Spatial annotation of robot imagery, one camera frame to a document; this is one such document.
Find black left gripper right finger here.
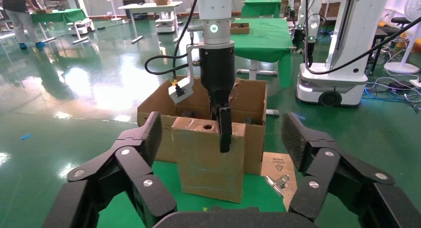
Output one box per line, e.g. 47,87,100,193
281,113,421,228

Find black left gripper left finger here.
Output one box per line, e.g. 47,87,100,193
43,111,178,228

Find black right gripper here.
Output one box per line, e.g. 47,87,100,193
199,47,236,154

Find small brown cardboard box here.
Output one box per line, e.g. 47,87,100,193
171,117,247,204

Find small white robot base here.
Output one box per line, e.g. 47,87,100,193
67,18,96,45

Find printed flat cardboard sheet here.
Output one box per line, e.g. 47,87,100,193
260,152,298,211

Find large open cardboard carton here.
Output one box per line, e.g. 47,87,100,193
137,76,269,176

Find shallow cardboard tray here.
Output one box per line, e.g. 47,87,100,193
230,22,251,35

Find silver binder clip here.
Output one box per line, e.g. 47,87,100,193
265,174,291,197

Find green cloth covered table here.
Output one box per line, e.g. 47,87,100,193
241,0,283,18
230,17,293,89
31,8,88,43

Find large white wheeled robot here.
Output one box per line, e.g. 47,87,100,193
295,0,392,108

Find white wheeled cart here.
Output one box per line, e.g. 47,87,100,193
154,11,180,34

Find white round-base floor fan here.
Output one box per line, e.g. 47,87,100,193
384,0,421,75

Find white work table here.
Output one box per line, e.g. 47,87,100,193
118,1,184,45

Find black equipment case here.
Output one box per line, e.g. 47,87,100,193
122,0,147,20

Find black stool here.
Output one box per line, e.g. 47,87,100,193
389,16,412,36

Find person in dark shirt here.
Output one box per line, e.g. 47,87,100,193
0,0,47,52

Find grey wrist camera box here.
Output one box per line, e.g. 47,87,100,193
168,78,195,105

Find grey metal camera bracket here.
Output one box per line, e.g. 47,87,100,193
186,44,236,89

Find thick black braided cable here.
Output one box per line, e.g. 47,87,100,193
144,54,201,76

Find tangled floor cables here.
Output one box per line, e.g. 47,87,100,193
363,75,421,114

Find thin black cable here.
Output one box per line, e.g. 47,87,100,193
171,0,203,84

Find long black hanging cable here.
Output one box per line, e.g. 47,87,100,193
304,0,421,76

